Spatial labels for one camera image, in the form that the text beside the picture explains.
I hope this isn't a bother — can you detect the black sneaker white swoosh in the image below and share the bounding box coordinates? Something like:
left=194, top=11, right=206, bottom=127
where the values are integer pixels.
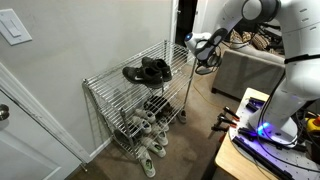
left=121, top=65, right=165, bottom=90

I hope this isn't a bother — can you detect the chrome wire shoe rack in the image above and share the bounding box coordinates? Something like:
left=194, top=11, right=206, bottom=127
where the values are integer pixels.
left=82, top=39, right=198, bottom=162

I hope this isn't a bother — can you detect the dark blue bracket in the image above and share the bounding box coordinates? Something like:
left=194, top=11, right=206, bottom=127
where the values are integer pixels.
left=245, top=96, right=267, bottom=113

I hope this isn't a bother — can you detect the red emergency stop button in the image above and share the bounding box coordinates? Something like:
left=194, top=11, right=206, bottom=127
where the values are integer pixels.
left=305, top=114, right=320, bottom=135

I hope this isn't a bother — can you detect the patterned throw pillow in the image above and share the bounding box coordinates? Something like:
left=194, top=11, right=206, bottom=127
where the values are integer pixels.
left=249, top=32, right=271, bottom=51
left=228, top=28, right=245, bottom=45

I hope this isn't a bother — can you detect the grey sofa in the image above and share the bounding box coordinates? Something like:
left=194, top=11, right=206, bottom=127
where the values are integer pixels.
left=211, top=42, right=288, bottom=101

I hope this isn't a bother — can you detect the grey sneaker orange accent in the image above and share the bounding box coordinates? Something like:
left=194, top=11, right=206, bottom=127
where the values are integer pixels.
left=136, top=146, right=157, bottom=179

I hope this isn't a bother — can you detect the black sandal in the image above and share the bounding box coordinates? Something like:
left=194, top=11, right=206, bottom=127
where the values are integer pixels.
left=142, top=97, right=161, bottom=117
left=151, top=95, right=173, bottom=114

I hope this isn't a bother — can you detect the white light switch plate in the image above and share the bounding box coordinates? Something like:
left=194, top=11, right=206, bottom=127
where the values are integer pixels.
left=0, top=8, right=34, bottom=47

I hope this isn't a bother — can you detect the dark brown shoe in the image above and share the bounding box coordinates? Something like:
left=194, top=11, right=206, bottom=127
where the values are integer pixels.
left=112, top=128, right=141, bottom=148

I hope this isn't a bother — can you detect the silver round door knob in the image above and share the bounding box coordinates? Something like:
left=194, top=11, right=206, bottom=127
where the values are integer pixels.
left=0, top=103, right=11, bottom=122

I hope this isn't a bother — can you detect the plain black sneaker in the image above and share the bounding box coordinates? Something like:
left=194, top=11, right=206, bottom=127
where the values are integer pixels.
left=141, top=56, right=174, bottom=83

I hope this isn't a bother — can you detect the black clamp orange handle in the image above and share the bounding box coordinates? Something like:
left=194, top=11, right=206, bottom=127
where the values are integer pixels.
left=211, top=123, right=231, bottom=133
left=216, top=113, right=239, bottom=129
left=222, top=106, right=241, bottom=122

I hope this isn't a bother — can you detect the yellow floor cable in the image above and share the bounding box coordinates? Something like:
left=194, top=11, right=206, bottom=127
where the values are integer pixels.
left=191, top=73, right=225, bottom=110

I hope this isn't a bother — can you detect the grey robot mounting plate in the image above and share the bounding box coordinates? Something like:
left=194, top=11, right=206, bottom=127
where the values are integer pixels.
left=228, top=94, right=320, bottom=180

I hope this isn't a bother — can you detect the white panelled door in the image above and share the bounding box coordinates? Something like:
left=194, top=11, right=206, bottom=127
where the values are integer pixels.
left=0, top=89, right=83, bottom=180

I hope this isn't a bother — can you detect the black aluminium rail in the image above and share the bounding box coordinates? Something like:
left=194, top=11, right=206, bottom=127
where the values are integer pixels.
left=237, top=127, right=262, bottom=138
left=231, top=135, right=295, bottom=180

